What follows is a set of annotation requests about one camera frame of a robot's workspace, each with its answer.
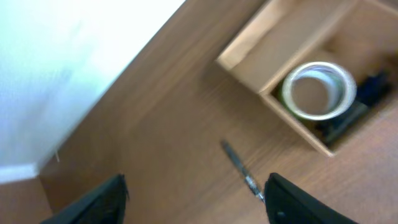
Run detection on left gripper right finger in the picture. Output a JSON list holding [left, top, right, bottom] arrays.
[[264, 172, 355, 224]]

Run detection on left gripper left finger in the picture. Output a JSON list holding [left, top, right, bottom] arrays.
[[42, 174, 129, 224]]

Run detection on dark grey pen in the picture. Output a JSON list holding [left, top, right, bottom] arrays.
[[220, 140, 266, 203]]

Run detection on green tape roll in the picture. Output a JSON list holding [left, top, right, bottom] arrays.
[[278, 79, 312, 123]]

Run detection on black slim pen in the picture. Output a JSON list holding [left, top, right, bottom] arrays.
[[315, 101, 369, 146]]

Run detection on white masking tape roll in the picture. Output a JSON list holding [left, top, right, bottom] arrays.
[[281, 61, 357, 121]]

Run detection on cardboard box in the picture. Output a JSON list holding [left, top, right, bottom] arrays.
[[216, 0, 397, 157]]

